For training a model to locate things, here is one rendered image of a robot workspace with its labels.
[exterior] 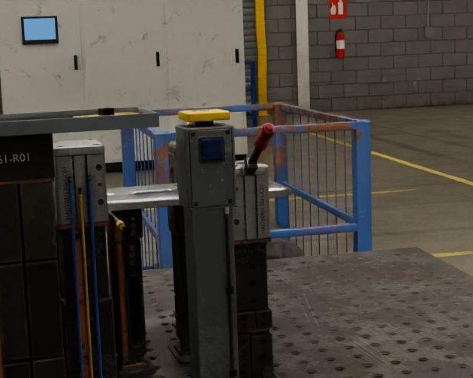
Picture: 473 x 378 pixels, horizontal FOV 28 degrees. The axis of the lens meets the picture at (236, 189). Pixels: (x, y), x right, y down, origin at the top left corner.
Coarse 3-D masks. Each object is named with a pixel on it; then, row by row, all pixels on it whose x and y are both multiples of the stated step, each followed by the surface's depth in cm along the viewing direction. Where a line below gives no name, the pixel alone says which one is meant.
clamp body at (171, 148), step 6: (168, 144) 187; (174, 144) 183; (168, 150) 186; (174, 150) 181; (168, 156) 187; (174, 156) 181; (168, 162) 187; (174, 162) 182; (174, 168) 182; (174, 174) 183; (174, 180) 185; (174, 312) 192; (174, 324) 187
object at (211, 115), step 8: (184, 112) 128; (192, 112) 127; (200, 112) 127; (208, 112) 127; (216, 112) 127; (224, 112) 128; (184, 120) 128; (192, 120) 126; (200, 120) 127; (208, 120) 127; (216, 120) 128
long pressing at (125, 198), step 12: (108, 192) 165; (120, 192) 164; (132, 192) 164; (144, 192) 165; (168, 192) 162; (276, 192) 160; (288, 192) 162; (108, 204) 152; (120, 204) 153; (132, 204) 153; (144, 204) 154; (156, 204) 155; (168, 204) 155
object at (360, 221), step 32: (256, 128) 336; (288, 128) 338; (320, 128) 341; (352, 128) 344; (128, 160) 435; (160, 160) 329; (352, 160) 350; (160, 192) 331; (352, 192) 352; (160, 224) 332; (288, 224) 457; (352, 224) 349; (160, 256) 335; (288, 256) 389
